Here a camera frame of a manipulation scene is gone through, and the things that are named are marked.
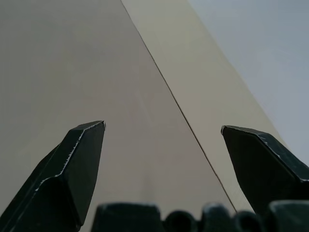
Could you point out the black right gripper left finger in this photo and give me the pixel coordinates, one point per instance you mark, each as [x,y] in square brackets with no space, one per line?
[55,183]

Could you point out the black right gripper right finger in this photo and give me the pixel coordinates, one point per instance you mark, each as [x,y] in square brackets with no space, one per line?
[260,169]

